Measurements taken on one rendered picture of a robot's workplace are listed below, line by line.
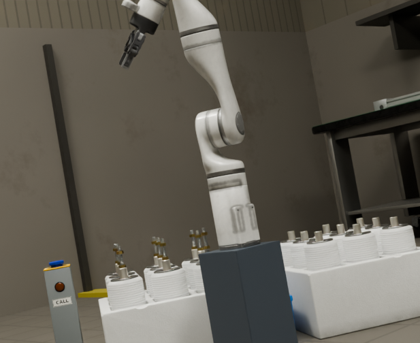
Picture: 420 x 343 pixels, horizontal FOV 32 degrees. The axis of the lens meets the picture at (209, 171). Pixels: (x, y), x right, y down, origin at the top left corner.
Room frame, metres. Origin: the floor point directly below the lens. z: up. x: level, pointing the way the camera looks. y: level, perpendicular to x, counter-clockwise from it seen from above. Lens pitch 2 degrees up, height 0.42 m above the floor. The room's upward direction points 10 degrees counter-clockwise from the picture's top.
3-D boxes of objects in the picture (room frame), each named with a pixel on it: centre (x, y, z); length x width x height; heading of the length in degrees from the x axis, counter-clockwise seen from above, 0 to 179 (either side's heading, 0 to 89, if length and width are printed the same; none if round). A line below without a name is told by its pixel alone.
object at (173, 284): (2.02, 0.16, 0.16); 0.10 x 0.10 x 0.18
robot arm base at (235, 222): (1.74, -0.04, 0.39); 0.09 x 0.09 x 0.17; 39
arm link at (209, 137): (1.74, -0.04, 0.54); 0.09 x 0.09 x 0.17; 68
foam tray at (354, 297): (2.24, -0.36, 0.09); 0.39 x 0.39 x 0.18; 13
